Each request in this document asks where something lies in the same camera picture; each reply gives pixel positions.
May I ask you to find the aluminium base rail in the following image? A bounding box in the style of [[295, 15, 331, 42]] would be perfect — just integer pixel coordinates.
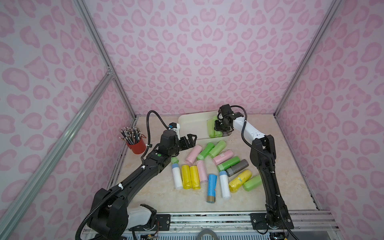
[[80, 209, 343, 240]]

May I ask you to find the yellow roll with label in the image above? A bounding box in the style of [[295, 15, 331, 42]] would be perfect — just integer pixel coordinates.
[[229, 170, 252, 193]]

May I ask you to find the white roll blue cap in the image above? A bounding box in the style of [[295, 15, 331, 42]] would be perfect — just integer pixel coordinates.
[[219, 171, 231, 200], [172, 164, 183, 190]]

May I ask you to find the white plastic storage box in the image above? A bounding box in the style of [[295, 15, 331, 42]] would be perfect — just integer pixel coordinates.
[[178, 111, 230, 146]]

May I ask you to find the pink roll upper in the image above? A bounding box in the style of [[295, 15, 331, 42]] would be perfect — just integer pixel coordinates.
[[185, 145, 203, 166]]

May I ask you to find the pink roll with label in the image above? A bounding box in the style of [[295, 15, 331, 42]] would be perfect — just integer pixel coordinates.
[[213, 150, 234, 166]]

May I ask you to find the yellow roll right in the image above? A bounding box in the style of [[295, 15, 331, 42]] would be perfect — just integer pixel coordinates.
[[190, 166, 201, 190]]

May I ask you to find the pink roll lower middle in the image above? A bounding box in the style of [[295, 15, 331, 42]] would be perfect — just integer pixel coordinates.
[[196, 160, 209, 183]]

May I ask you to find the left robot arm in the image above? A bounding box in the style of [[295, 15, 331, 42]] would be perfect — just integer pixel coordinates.
[[75, 130, 198, 240]]

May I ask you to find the bundle of pens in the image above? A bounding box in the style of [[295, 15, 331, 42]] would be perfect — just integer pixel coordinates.
[[120, 127, 143, 145]]

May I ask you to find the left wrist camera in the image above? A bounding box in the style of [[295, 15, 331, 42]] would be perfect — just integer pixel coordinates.
[[169, 123, 181, 140]]

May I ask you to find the yellow roll left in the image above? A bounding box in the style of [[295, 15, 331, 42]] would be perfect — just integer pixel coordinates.
[[182, 165, 192, 190]]

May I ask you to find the red pen holder cup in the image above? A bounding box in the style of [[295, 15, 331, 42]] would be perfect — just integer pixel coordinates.
[[126, 135, 147, 155]]

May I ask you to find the light green roll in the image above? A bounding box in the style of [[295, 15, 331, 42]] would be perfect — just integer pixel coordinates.
[[207, 119, 216, 138], [208, 140, 227, 159]]

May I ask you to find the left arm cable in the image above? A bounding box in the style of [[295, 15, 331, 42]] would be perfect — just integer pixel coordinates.
[[140, 110, 170, 160]]

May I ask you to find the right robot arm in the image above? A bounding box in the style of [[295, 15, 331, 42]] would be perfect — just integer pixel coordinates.
[[215, 104, 294, 232]]

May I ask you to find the grey roll centre right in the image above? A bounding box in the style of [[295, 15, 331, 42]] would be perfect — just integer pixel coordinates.
[[226, 159, 249, 177]]

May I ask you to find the dark green roll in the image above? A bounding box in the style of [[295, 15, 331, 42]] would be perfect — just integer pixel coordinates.
[[171, 157, 179, 165]]

